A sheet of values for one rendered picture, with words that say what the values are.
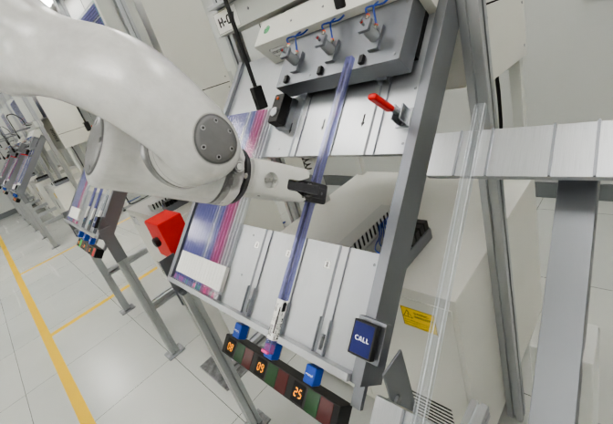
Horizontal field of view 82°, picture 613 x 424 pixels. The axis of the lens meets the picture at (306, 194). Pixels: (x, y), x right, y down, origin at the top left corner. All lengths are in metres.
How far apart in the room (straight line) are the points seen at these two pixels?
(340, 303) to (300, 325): 0.10
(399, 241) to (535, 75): 1.81
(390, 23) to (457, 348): 0.72
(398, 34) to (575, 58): 1.63
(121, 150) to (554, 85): 2.16
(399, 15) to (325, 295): 0.53
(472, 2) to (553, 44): 1.49
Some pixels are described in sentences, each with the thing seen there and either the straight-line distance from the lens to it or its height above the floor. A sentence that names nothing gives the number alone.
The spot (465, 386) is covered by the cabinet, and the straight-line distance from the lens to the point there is 1.05.
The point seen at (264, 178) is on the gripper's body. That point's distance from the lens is 0.46.
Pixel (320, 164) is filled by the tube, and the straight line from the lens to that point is 0.58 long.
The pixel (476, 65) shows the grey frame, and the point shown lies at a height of 1.07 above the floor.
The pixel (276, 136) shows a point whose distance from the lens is 0.91.
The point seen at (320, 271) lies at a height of 0.81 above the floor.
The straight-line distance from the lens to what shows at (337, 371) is 0.61.
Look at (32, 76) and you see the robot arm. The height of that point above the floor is 1.23.
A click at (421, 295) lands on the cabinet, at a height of 0.61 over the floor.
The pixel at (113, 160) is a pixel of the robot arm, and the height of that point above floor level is 1.15.
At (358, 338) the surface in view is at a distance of 0.56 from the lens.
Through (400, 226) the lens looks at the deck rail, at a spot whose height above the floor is 0.89.
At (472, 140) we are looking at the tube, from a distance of 0.53.
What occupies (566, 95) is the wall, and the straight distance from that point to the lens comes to 2.31.
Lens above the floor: 1.19
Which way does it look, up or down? 21 degrees down
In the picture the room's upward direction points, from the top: 18 degrees counter-clockwise
